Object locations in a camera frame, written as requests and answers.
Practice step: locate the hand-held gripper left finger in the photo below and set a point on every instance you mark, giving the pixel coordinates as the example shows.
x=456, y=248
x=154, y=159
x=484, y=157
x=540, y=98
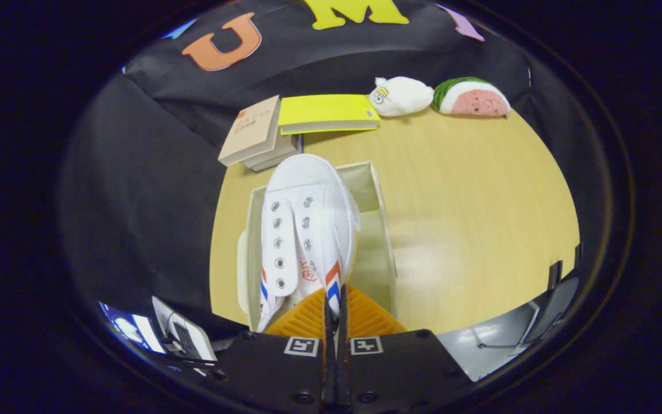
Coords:
x=273, y=368

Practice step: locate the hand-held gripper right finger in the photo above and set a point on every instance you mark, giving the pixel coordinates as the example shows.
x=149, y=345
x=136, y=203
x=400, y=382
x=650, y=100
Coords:
x=400, y=368

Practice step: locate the cream fabric storage box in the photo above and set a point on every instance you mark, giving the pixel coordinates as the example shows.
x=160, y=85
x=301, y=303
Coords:
x=374, y=253

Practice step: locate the white canvas shoe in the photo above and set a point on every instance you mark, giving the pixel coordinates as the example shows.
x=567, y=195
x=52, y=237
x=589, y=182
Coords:
x=308, y=178

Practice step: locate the white device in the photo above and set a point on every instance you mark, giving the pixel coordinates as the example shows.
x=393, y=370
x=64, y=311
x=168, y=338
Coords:
x=184, y=336

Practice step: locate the computer monitor screen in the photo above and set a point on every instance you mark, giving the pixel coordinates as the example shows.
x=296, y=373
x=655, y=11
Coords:
x=133, y=330

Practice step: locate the pale grey book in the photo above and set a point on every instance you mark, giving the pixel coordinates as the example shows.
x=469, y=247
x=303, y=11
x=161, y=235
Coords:
x=282, y=150
x=285, y=162

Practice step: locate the yellow book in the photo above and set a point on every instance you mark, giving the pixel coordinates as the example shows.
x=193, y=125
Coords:
x=325, y=109

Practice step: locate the white plush toy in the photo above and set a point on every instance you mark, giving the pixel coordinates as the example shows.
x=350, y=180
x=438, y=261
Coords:
x=403, y=96

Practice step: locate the watermelon slice plush toy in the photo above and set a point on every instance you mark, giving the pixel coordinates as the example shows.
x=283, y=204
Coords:
x=474, y=99

